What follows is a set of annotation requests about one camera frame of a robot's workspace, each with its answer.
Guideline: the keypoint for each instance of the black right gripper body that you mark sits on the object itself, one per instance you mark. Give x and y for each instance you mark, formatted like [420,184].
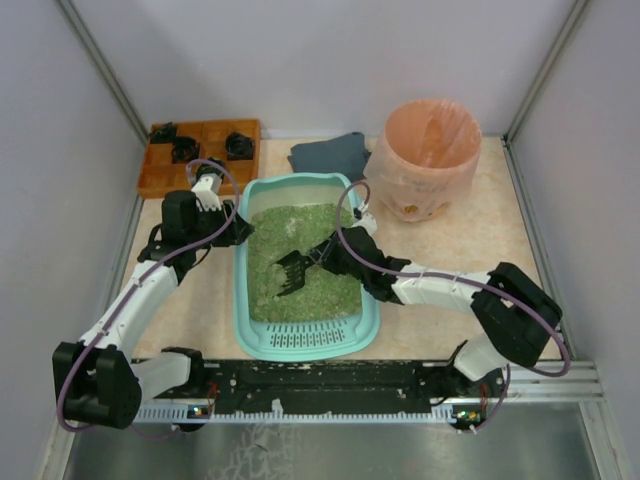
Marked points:
[331,255]

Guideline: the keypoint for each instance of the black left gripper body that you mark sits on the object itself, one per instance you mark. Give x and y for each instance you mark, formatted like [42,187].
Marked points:
[232,226]

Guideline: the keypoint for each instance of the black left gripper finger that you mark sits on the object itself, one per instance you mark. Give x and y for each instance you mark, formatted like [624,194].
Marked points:
[239,230]
[230,211]

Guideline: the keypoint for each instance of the black slotted litter scoop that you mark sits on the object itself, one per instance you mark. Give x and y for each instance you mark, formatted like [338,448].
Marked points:
[295,264]

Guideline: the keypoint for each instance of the teal plastic litter box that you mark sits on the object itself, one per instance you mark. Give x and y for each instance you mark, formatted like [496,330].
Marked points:
[332,315]

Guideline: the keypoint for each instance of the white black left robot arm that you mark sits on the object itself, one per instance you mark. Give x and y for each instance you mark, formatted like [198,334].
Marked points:
[96,381]

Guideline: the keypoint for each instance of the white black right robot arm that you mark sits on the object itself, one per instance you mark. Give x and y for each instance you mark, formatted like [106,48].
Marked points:
[518,319]

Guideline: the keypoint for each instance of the dark patterned rolled cloth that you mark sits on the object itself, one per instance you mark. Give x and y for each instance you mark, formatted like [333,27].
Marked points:
[216,163]

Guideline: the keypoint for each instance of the wooden compartment tray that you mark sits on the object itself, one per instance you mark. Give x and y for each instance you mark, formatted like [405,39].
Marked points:
[158,175]

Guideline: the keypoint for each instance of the folded dark grey cloth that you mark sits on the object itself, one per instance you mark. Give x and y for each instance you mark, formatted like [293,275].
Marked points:
[346,155]

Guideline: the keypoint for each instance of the orange bagged trash bin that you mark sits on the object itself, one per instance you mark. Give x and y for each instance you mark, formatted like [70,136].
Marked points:
[425,158]

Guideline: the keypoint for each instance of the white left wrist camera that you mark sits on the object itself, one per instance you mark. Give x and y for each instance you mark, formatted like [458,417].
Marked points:
[206,189]

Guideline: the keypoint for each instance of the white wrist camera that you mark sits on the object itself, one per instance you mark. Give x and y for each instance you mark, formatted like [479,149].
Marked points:
[365,219]
[206,189]

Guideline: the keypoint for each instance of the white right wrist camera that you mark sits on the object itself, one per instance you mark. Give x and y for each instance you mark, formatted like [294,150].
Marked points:
[365,219]

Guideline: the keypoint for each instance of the black rail base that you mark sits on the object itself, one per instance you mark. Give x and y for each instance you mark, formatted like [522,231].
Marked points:
[337,387]

